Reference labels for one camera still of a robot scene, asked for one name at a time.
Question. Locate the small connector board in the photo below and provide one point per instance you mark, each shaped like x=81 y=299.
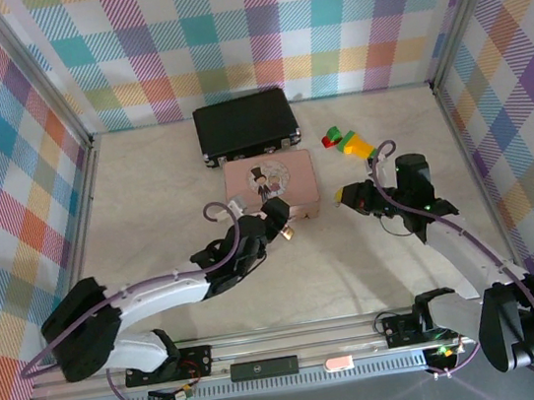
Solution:
x=180 y=394
x=443 y=353

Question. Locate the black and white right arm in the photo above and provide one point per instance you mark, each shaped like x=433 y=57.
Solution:
x=465 y=262

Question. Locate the perforated metal strip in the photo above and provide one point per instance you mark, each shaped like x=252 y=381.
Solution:
x=283 y=383

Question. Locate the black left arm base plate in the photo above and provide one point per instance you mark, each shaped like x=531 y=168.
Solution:
x=197 y=361

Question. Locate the black bar device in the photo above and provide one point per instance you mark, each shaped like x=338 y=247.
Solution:
x=264 y=368

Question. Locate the aluminium frame post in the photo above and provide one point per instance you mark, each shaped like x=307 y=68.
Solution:
x=466 y=8
x=38 y=78

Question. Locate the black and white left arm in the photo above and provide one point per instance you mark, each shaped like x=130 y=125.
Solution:
x=161 y=297

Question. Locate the red toy block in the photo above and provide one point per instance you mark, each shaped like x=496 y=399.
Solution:
x=327 y=142

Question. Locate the pink and white tag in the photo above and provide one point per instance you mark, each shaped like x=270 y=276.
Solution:
x=339 y=363

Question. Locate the dark green toy block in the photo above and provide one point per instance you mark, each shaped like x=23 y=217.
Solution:
x=335 y=133

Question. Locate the aluminium mounting rail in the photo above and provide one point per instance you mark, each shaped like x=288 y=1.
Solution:
x=292 y=343

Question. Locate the pink box with cartoon couple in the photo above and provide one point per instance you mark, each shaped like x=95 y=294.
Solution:
x=269 y=180

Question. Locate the yellow toy block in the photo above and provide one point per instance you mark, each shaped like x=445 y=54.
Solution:
x=358 y=148

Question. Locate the lime green toy block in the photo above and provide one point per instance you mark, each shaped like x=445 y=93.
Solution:
x=349 y=138

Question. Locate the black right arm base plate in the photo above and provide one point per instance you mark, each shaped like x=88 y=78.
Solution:
x=399 y=329

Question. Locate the aluminium side rail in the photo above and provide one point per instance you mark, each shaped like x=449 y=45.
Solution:
x=474 y=171
x=86 y=225

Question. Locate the small silver key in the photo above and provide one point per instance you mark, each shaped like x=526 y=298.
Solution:
x=336 y=203

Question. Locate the black hard case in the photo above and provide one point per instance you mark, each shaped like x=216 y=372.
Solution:
x=244 y=123

